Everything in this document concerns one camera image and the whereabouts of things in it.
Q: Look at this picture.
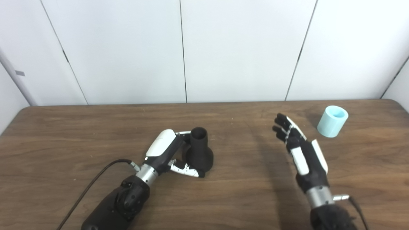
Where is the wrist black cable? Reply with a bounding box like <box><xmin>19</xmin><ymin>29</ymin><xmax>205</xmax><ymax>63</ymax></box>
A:
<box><xmin>333</xmin><ymin>194</ymin><xmax>369</xmax><ymax>230</ymax></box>
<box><xmin>56</xmin><ymin>159</ymin><xmax>141</xmax><ymax>230</ymax></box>

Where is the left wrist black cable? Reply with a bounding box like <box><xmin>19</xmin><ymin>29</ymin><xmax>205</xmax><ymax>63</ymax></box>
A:
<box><xmin>56</xmin><ymin>159</ymin><xmax>141</xmax><ymax>230</ymax></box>

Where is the light-blue hose piece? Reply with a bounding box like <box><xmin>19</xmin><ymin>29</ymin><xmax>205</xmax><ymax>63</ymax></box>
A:
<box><xmin>317</xmin><ymin>105</ymin><xmax>349</xmax><ymax>138</ymax></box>

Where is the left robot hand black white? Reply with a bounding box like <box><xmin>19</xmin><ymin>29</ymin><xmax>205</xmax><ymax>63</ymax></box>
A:
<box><xmin>144</xmin><ymin>129</ymin><xmax>205</xmax><ymax>178</ymax></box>

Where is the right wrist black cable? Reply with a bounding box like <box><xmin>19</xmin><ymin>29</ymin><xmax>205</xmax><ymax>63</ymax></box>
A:
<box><xmin>333</xmin><ymin>194</ymin><xmax>369</xmax><ymax>230</ymax></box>

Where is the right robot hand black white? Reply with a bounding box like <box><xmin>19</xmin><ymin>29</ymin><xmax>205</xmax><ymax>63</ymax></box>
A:
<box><xmin>272</xmin><ymin>113</ymin><xmax>329</xmax><ymax>193</ymax></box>

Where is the black funnel-shaped nozzle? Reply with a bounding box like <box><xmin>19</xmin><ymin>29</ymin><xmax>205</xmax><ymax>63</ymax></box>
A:
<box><xmin>182</xmin><ymin>127</ymin><xmax>214</xmax><ymax>173</ymax></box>

